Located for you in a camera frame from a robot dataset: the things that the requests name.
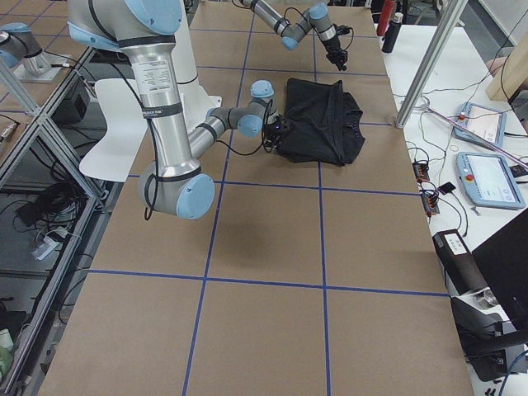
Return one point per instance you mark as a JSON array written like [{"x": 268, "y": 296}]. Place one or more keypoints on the aluminium frame post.
[{"x": 431, "y": 56}]

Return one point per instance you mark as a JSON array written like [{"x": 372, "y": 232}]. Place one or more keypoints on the blue teach pendant far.
[{"x": 484, "y": 121}]

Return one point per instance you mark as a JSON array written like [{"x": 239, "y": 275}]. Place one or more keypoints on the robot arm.
[
  {"x": 191, "y": 198},
  {"x": 316, "y": 18}
]

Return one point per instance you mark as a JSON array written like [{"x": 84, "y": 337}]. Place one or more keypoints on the black water bottle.
[{"x": 392, "y": 32}]

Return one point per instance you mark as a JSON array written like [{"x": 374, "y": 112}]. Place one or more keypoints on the black printed t-shirt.
[{"x": 324, "y": 124}]

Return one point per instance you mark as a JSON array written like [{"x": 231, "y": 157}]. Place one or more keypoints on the black box with label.
[{"x": 458, "y": 262}]

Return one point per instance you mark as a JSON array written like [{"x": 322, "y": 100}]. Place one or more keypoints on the black monitor stand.
[{"x": 492, "y": 321}]

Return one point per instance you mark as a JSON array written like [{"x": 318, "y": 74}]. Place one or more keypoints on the red bottle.
[{"x": 384, "y": 17}]

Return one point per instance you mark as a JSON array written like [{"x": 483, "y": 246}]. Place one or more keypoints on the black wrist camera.
[
  {"x": 273, "y": 133},
  {"x": 343, "y": 30}
]

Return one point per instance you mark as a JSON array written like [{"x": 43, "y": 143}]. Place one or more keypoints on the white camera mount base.
[{"x": 145, "y": 32}]

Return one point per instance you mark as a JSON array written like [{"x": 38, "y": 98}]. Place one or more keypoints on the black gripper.
[{"x": 332, "y": 47}]

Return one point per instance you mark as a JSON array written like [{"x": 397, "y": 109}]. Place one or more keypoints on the blue teach pendant near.
[{"x": 488, "y": 181}]

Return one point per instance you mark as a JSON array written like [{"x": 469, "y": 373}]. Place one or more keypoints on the blue teach pendant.
[
  {"x": 484, "y": 121},
  {"x": 488, "y": 181}
]

